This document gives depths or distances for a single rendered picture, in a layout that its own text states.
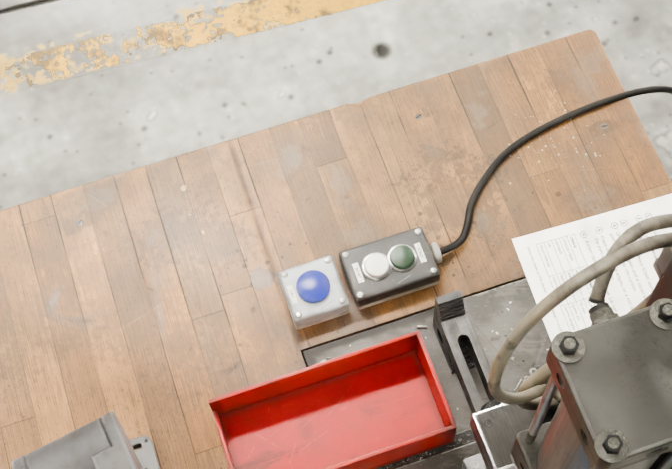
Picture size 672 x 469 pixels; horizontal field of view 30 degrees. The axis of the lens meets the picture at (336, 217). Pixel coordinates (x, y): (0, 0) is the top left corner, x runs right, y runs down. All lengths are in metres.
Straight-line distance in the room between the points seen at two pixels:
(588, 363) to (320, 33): 1.98
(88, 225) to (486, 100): 0.53
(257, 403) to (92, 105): 1.37
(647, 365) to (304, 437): 0.67
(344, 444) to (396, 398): 0.08
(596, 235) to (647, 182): 0.10
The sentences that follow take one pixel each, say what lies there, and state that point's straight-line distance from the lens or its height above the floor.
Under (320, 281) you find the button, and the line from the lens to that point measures 1.47.
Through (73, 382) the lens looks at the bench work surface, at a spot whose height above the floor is 0.90.
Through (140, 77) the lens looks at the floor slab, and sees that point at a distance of 2.74.
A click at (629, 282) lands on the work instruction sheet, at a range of 1.54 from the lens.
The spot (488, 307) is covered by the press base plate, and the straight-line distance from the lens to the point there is 1.50.
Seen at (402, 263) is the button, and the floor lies 0.94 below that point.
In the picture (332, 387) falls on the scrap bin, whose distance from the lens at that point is 1.46.
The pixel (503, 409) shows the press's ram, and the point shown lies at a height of 1.14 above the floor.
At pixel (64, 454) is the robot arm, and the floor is 1.31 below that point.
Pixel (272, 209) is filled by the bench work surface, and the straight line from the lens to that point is 1.55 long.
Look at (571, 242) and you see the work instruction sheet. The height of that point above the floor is 0.90.
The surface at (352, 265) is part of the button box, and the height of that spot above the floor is 0.93.
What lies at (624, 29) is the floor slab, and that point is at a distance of 2.80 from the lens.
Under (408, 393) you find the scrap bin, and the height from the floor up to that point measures 0.90.
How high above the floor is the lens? 2.30
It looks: 65 degrees down
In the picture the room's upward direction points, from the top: 4 degrees counter-clockwise
